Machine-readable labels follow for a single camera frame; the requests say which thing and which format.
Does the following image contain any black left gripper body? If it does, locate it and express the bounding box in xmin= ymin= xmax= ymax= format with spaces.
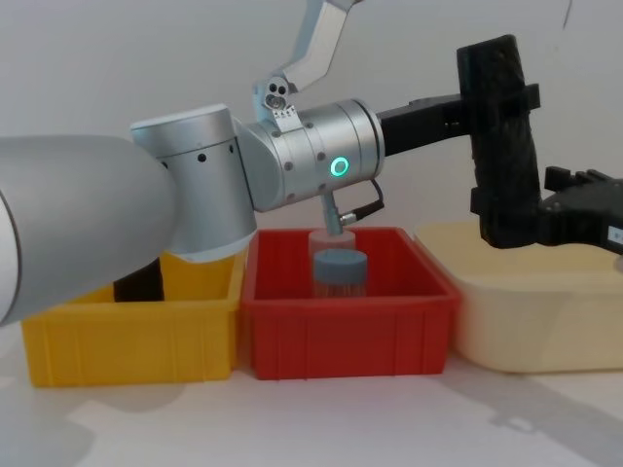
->
xmin=377 ymin=100 xmax=446 ymax=160

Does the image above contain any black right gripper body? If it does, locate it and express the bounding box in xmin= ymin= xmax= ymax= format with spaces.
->
xmin=535 ymin=176 xmax=623 ymax=255

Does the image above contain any cream plastic bin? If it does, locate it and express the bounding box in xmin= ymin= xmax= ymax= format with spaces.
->
xmin=413 ymin=220 xmax=623 ymax=375

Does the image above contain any clear jar with grey lid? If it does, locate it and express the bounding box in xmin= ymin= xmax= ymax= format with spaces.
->
xmin=311 ymin=248 xmax=368 ymax=298

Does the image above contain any red plastic bin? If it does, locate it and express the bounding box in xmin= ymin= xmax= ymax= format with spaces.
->
xmin=239 ymin=226 xmax=461 ymax=381

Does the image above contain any yellow plastic bin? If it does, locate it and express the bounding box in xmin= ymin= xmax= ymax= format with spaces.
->
xmin=20 ymin=247 xmax=247 ymax=388

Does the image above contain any thin dark cable silver plug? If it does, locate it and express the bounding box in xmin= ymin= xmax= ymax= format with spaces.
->
xmin=319 ymin=178 xmax=386 ymax=239

